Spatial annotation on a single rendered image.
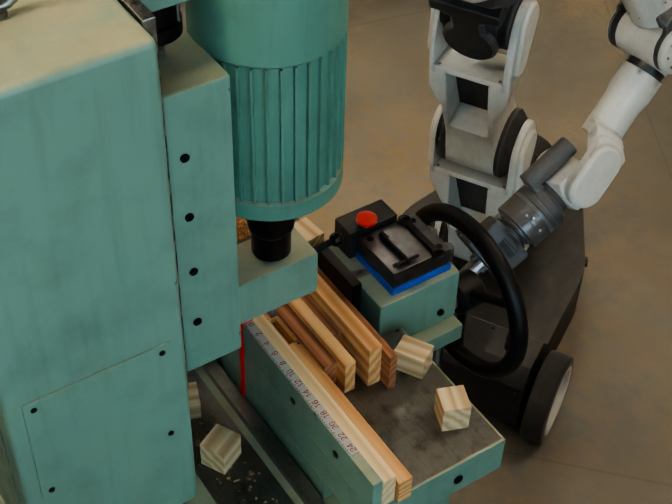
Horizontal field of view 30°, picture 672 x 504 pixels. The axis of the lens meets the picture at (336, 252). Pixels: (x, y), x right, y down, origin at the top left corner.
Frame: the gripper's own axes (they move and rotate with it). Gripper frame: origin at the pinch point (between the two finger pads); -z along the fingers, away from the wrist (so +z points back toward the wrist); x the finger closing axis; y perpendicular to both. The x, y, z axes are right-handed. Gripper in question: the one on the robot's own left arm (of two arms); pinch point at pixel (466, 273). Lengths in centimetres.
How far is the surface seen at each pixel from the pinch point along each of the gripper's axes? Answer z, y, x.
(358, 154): 10, -141, -2
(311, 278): -18.2, 36.9, 26.6
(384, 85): 31, -166, 3
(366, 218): -7.3, 27.9, 25.3
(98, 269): -33, 66, 50
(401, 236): -5.4, 28.0, 20.1
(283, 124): -9, 60, 47
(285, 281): -21, 39, 29
